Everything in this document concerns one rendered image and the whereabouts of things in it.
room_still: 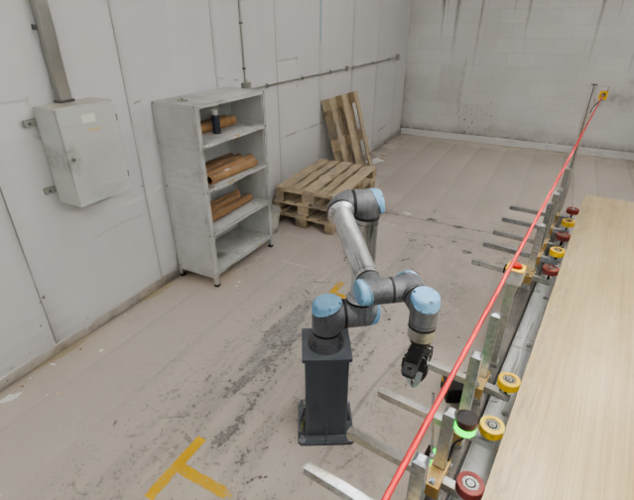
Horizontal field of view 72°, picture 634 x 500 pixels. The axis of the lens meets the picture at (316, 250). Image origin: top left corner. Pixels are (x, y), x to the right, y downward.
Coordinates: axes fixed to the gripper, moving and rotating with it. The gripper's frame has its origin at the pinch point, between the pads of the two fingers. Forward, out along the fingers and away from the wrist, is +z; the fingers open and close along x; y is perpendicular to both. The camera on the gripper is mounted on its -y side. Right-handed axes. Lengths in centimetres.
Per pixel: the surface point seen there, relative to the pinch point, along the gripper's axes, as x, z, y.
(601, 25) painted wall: 1, -103, 771
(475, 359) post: -17.3, -14.0, 8.1
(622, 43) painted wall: -33, -78, 773
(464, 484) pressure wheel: -25.4, 8.1, -20.7
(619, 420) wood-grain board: -63, 8, 31
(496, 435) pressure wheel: -29.3, 8.2, 2.3
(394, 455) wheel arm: -3.1, 12.5, -19.7
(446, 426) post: -16.6, -7.3, -16.9
